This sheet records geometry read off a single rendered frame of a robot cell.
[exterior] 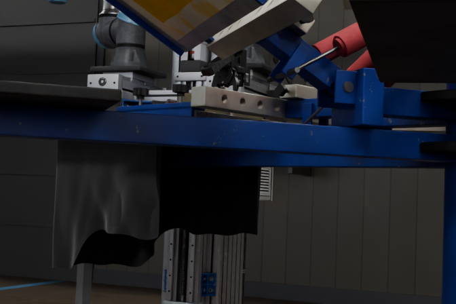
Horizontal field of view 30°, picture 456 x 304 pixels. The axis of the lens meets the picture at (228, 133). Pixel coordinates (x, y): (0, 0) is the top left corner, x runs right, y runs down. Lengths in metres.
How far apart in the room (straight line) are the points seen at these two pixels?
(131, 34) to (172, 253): 0.87
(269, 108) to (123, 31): 1.25
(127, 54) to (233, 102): 1.25
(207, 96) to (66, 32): 5.67
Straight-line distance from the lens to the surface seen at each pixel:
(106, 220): 2.55
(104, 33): 3.50
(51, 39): 7.80
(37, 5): 7.95
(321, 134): 1.79
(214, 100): 2.11
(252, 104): 2.22
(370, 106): 1.79
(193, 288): 3.31
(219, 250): 3.34
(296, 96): 2.26
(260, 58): 3.17
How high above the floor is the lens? 0.77
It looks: 4 degrees up
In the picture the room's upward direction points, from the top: 2 degrees clockwise
